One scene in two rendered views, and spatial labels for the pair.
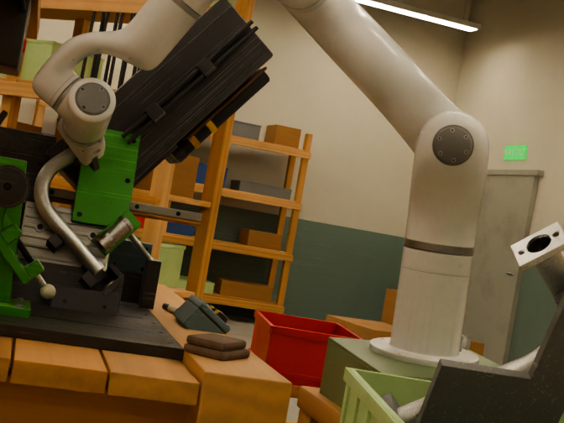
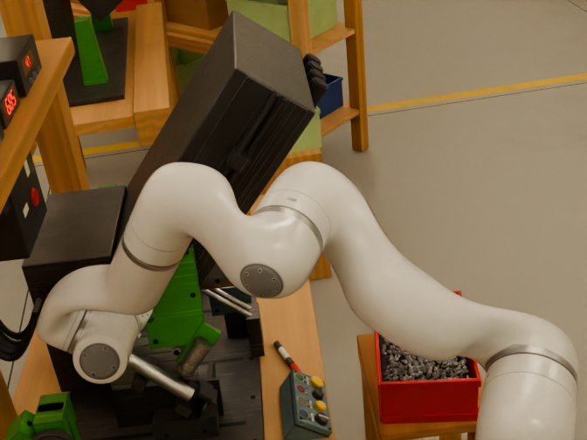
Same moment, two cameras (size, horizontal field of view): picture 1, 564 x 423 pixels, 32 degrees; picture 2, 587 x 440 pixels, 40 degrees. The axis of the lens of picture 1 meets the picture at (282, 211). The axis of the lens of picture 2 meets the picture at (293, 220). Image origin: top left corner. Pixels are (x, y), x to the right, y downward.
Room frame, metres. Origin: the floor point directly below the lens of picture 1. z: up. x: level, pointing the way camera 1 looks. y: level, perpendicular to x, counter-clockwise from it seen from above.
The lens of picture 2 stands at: (0.87, -0.17, 2.10)
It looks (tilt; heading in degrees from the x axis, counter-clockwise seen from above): 31 degrees down; 13
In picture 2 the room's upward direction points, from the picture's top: 6 degrees counter-clockwise
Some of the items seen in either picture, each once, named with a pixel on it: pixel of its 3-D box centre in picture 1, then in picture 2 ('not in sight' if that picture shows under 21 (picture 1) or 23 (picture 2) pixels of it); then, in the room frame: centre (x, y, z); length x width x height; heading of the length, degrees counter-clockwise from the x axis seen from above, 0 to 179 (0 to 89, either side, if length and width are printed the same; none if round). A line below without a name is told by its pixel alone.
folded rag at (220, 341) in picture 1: (217, 346); not in sight; (1.68, 0.07, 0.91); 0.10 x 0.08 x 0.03; 155
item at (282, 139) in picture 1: (155, 205); not in sight; (10.80, 1.37, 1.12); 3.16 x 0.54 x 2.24; 109
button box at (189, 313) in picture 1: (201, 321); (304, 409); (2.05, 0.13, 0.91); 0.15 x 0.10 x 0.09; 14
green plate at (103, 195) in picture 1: (105, 177); (171, 287); (2.11, 0.38, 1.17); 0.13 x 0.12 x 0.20; 14
